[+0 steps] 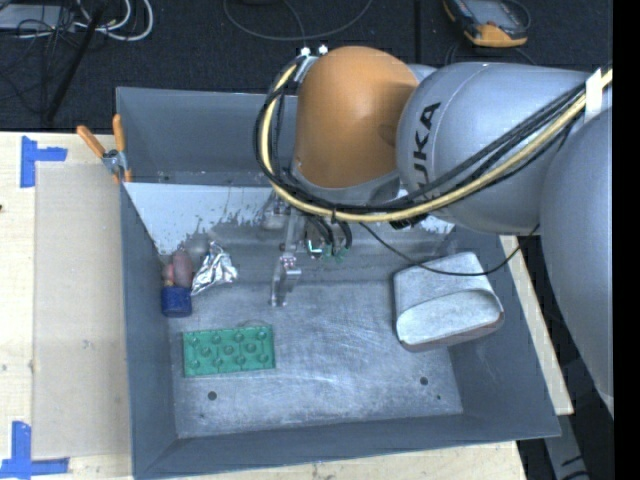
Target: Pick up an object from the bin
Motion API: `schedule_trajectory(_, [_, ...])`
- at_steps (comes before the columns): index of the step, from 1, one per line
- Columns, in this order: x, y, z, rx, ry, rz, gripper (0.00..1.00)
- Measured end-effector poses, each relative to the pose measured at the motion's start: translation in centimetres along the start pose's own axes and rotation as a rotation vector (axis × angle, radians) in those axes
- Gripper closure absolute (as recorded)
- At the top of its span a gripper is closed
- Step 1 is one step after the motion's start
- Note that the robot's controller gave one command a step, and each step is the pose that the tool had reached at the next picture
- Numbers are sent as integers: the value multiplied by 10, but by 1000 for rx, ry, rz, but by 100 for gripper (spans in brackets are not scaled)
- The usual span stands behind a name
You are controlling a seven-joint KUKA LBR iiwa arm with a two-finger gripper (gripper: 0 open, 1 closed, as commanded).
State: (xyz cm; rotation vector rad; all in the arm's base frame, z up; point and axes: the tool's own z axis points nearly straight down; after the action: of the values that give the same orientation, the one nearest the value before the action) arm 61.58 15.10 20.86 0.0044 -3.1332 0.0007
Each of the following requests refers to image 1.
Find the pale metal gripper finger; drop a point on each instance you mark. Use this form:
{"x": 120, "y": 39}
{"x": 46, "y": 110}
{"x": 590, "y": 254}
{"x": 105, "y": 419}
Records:
{"x": 278, "y": 288}
{"x": 293, "y": 278}

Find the crumpled silver foil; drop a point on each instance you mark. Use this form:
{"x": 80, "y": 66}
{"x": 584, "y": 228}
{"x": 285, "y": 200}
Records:
{"x": 215, "y": 272}

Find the green flat studded block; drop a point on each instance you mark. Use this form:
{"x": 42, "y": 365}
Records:
{"x": 227, "y": 352}

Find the grey metal bin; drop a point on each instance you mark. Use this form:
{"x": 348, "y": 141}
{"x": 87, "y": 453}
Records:
{"x": 320, "y": 368}

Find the blue cylinder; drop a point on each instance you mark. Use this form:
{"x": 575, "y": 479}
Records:
{"x": 176, "y": 302}

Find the brown cardboard board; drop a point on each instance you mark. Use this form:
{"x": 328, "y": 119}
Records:
{"x": 75, "y": 318}

